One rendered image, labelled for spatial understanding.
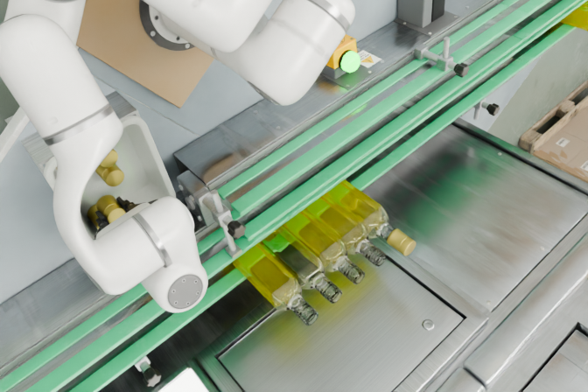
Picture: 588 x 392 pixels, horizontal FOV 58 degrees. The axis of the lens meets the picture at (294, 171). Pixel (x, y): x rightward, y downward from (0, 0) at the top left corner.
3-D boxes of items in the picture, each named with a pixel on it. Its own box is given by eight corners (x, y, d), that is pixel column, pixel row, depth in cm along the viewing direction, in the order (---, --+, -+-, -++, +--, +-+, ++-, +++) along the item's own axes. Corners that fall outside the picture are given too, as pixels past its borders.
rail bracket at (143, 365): (122, 351, 104) (154, 401, 96) (108, 334, 99) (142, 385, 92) (139, 338, 106) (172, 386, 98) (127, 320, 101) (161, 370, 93)
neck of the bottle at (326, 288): (313, 290, 97) (331, 306, 94) (311, 281, 95) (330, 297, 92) (325, 280, 98) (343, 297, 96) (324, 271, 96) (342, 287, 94)
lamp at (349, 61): (339, 73, 114) (348, 78, 112) (338, 55, 111) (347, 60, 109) (353, 63, 116) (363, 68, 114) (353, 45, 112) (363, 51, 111)
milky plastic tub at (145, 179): (78, 230, 98) (97, 257, 93) (18, 141, 82) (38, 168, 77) (157, 180, 105) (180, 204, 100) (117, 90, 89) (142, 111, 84)
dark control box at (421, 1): (395, 17, 129) (423, 29, 124) (395, -13, 124) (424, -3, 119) (417, 4, 133) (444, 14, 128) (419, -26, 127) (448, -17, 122)
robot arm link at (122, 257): (101, 103, 67) (182, 235, 74) (3, 156, 62) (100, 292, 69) (116, 102, 60) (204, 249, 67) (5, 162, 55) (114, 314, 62)
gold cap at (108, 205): (92, 202, 91) (103, 215, 88) (110, 191, 92) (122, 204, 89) (101, 215, 93) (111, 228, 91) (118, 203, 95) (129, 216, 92)
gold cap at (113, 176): (91, 164, 91) (101, 177, 89) (109, 154, 93) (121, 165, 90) (99, 178, 94) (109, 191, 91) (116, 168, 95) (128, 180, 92)
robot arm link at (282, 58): (193, 52, 74) (262, 96, 65) (245, -29, 73) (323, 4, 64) (236, 80, 82) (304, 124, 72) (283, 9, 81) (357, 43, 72)
